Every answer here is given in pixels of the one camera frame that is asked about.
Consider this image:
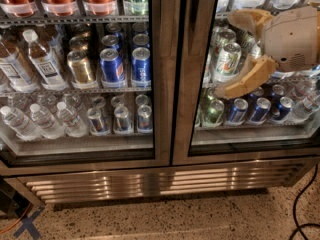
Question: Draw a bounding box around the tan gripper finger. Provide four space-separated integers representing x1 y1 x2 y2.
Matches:
214 55 278 99
227 9 273 39

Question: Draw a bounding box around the fridge glass door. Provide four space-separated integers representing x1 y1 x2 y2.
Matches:
0 0 181 175
173 0 320 165

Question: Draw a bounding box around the steel fridge bottom grille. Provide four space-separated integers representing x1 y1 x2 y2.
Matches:
6 156 319 206

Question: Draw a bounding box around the white 7up can left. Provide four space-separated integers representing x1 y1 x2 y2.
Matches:
213 42 242 82

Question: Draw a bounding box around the blue pepsi can lower right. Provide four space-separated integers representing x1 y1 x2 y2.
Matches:
248 98 271 125

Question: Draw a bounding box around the blue pepsi can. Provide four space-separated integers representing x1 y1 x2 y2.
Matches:
226 98 248 126
131 47 151 87
248 98 271 125
100 48 126 88

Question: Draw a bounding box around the blue pepsi can lower left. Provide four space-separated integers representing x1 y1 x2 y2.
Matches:
226 98 248 126

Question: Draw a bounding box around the green soda can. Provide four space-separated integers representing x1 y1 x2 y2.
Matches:
203 99 225 127

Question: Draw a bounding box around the blue pepsi can front right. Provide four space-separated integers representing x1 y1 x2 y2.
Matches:
131 47 151 87

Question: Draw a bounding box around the small energy can right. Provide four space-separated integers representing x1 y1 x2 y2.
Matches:
137 105 152 132

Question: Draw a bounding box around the small energy can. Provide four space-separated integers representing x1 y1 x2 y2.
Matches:
137 105 152 132
114 105 132 133
87 108 109 135

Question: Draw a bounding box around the blue pepsi can front left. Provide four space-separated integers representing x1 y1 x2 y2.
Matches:
100 48 126 88

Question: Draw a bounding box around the small energy can middle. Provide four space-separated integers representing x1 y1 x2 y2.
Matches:
114 105 132 133

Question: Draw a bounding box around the small energy can left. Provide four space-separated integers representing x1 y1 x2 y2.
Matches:
87 108 109 135

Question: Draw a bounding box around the gold soda can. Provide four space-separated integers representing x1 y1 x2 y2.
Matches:
67 51 98 90

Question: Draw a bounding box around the water bottle right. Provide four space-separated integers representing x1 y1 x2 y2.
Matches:
57 102 88 138

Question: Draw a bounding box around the water bottle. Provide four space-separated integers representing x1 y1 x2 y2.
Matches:
0 106 41 141
57 102 88 138
30 103 65 139

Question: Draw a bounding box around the tea bottle white cap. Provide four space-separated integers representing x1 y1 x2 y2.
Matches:
23 29 68 91

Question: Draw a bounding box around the water bottle middle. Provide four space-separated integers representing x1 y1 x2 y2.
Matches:
30 103 65 139

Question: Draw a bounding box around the tea bottle far left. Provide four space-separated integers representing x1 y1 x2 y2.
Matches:
0 36 38 92

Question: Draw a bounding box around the water bottle left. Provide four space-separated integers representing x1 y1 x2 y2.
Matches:
0 106 41 141

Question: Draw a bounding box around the black power cable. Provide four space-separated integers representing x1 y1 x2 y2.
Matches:
288 163 320 240

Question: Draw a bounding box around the orange cable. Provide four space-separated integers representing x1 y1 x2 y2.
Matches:
0 202 33 235

